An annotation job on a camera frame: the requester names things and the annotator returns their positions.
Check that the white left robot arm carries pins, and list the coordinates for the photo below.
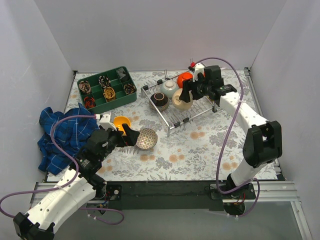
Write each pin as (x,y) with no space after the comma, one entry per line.
(79,185)

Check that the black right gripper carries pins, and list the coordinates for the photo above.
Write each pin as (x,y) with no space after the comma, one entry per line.
(194,87)

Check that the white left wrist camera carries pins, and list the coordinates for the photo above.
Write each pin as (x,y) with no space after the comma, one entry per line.
(104,121)

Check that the floral dark rolled tie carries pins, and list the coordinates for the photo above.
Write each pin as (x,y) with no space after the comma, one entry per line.
(104,81)

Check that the green compartment tray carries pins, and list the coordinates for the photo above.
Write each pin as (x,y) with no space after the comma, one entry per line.
(97,92)

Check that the beige ceramic bowl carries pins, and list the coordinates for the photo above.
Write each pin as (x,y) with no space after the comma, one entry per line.
(181,105)

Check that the grey folded item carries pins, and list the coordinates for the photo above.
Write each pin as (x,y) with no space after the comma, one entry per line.
(123,75)

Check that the pale green bowl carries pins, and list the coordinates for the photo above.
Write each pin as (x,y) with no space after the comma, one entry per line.
(169,87)

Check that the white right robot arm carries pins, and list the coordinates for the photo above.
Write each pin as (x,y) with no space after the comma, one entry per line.
(263,140)

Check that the floral table mat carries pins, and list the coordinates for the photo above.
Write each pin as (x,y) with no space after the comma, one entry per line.
(197,144)

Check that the dark gold rolled tie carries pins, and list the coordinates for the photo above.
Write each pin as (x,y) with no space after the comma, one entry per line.
(129,88)

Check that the brown rolled tie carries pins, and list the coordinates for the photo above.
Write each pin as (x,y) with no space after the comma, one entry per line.
(84,87)

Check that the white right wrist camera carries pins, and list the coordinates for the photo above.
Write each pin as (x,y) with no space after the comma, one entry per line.
(196,68)

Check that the yellow bowl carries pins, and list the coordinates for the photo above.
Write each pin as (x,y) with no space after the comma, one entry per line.
(119,120)

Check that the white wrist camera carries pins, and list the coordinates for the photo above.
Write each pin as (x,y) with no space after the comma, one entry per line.
(196,68)
(104,121)

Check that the black patterned bowl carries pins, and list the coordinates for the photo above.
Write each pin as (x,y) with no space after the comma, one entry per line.
(160,101)

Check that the aluminium frame rail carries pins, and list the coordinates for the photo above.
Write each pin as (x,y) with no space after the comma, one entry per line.
(270,191)

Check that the blue plaid cloth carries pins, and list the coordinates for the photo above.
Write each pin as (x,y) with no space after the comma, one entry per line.
(70,135)

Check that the yellow rolled tie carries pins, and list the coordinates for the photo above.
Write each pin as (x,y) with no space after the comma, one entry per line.
(109,94)

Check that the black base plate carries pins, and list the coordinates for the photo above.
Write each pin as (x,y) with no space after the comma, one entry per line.
(172,195)

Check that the red black rolled tie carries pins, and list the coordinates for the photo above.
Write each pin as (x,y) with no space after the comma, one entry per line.
(89,102)

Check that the brown patterned white bowl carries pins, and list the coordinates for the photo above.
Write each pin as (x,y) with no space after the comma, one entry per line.
(147,139)

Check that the orange bowl left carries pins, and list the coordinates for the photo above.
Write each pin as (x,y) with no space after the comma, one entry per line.
(183,77)

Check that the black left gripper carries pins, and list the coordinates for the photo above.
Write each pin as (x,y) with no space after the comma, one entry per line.
(121,138)

